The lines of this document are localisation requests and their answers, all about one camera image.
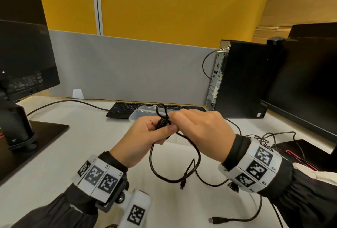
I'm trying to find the person's left hand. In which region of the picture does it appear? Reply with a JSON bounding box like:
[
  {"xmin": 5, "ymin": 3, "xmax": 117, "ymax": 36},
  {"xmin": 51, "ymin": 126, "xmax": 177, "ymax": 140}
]
[{"xmin": 109, "ymin": 115, "xmax": 179, "ymax": 169}]

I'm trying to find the person's right hand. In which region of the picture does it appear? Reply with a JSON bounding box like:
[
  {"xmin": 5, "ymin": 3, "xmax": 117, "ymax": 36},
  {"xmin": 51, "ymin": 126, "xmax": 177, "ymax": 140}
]
[{"xmin": 168, "ymin": 109, "xmax": 236, "ymax": 164}]

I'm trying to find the clear plastic compartment box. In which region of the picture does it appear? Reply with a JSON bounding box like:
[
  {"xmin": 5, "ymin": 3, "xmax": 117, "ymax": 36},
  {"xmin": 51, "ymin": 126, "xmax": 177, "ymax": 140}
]
[{"xmin": 129, "ymin": 105, "xmax": 206, "ymax": 122}]

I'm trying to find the tangle of black cables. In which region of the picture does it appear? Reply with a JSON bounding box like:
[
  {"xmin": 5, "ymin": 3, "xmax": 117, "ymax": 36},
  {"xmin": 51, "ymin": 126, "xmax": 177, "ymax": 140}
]
[{"xmin": 148, "ymin": 103, "xmax": 230, "ymax": 190}]

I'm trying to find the person's right forearm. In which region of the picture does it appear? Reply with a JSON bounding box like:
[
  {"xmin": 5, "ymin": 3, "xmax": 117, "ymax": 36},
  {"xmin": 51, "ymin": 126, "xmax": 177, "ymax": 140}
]
[{"xmin": 221, "ymin": 134, "xmax": 337, "ymax": 228}]

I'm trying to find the person's left forearm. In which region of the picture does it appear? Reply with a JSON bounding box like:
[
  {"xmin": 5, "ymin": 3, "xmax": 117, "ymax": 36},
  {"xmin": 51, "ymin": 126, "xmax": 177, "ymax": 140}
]
[{"xmin": 10, "ymin": 151, "xmax": 130, "ymax": 228}]

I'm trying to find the black keyboard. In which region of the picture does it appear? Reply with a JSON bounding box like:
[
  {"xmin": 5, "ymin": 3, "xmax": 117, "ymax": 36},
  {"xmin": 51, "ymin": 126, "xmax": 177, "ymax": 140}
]
[{"xmin": 106, "ymin": 102, "xmax": 206, "ymax": 119}]

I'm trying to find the left wrist marker band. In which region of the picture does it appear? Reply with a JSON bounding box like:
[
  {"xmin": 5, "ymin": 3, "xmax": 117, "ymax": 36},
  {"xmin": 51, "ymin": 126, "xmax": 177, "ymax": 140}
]
[{"xmin": 73, "ymin": 154, "xmax": 124, "ymax": 204}]

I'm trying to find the wrist marker band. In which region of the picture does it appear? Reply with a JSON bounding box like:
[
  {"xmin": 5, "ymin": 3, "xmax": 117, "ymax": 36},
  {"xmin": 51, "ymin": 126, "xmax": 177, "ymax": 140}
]
[
  {"xmin": 218, "ymin": 138, "xmax": 282, "ymax": 194},
  {"xmin": 73, "ymin": 154, "xmax": 124, "ymax": 204}
]

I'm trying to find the right wrist marker band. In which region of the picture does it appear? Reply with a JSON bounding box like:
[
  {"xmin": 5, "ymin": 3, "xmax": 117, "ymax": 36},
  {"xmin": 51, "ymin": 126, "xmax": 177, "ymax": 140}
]
[{"xmin": 218, "ymin": 138, "xmax": 282, "ymax": 194}]

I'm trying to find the black desktop computer tower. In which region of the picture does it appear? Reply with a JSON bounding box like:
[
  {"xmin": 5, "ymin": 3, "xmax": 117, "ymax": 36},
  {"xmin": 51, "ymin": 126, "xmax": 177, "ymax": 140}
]
[{"xmin": 205, "ymin": 39, "xmax": 286, "ymax": 119}]

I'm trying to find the grey desk partition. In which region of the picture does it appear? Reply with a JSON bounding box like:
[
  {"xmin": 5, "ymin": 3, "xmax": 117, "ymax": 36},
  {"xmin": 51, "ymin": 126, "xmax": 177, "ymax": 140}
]
[{"xmin": 47, "ymin": 30, "xmax": 219, "ymax": 105}]

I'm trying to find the wide black monitor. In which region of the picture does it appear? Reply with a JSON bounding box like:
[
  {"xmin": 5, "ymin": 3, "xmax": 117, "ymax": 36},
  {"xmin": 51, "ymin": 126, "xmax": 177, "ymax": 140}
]
[{"xmin": 260, "ymin": 22, "xmax": 337, "ymax": 144}]

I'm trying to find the grey webcam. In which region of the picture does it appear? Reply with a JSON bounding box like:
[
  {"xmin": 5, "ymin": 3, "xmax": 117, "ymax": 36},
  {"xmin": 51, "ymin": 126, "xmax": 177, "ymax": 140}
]
[{"xmin": 266, "ymin": 36, "xmax": 287, "ymax": 45}]

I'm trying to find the yellow partition panel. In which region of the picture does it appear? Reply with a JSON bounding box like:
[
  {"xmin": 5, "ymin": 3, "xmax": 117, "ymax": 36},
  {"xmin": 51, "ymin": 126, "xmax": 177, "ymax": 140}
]
[{"xmin": 0, "ymin": 0, "xmax": 278, "ymax": 49}]

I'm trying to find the black monitor with square stand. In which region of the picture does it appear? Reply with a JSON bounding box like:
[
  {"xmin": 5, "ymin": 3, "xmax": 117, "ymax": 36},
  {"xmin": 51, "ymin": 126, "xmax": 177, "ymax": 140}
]
[{"xmin": 0, "ymin": 0, "xmax": 70, "ymax": 186}]

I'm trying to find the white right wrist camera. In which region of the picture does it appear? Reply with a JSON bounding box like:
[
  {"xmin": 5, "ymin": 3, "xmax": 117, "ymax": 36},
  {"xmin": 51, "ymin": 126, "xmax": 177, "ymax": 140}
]
[{"xmin": 227, "ymin": 181, "xmax": 240, "ymax": 194}]

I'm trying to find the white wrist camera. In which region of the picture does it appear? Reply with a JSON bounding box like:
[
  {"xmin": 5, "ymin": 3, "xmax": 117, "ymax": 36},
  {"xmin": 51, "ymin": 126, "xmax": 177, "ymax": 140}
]
[
  {"xmin": 227, "ymin": 181, "xmax": 240, "ymax": 194},
  {"xmin": 124, "ymin": 188, "xmax": 152, "ymax": 228}
]

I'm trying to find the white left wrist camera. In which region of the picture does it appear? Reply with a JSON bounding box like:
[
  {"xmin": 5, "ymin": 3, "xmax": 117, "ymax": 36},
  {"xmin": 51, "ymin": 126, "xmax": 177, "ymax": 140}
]
[{"xmin": 124, "ymin": 188, "xmax": 152, "ymax": 228}]

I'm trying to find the black desk power cable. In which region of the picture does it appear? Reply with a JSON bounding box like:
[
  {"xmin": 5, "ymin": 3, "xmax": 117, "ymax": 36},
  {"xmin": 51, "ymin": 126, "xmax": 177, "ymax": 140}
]
[{"xmin": 27, "ymin": 99, "xmax": 110, "ymax": 116}]

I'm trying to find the thin lock cable silver plug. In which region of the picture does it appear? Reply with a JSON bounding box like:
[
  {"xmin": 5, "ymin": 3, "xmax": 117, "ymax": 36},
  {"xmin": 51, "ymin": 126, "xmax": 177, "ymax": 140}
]
[{"xmin": 202, "ymin": 47, "xmax": 232, "ymax": 80}]

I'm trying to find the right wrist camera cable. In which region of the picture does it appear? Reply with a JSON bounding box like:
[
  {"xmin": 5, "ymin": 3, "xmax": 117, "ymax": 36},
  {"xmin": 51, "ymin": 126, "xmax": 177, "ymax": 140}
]
[{"xmin": 271, "ymin": 204, "xmax": 285, "ymax": 228}]

